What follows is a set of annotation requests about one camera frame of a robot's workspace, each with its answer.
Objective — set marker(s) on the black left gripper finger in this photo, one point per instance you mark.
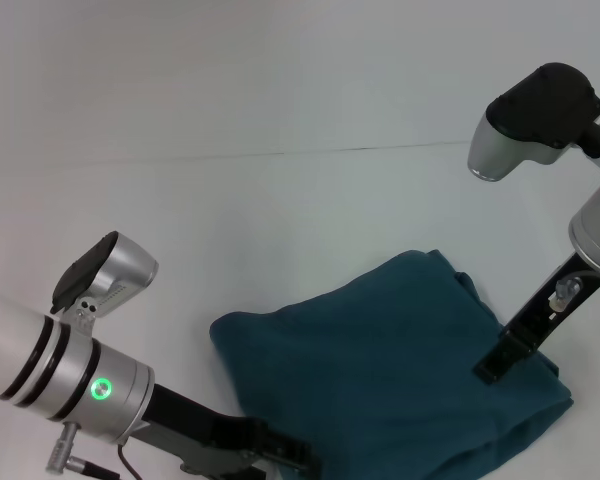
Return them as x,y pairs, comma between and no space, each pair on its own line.
290,457
292,446

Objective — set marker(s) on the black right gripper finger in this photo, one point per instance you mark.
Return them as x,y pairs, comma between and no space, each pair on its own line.
507,365
495,356

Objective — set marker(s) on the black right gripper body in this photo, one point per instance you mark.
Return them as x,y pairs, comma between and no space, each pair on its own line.
555,305

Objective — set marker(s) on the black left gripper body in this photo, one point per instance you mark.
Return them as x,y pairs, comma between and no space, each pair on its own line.
205,430

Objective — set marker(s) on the blue shirt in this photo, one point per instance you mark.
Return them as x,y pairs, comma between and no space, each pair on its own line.
390,360

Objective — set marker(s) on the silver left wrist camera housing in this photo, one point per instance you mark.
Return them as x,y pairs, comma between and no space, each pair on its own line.
115,270

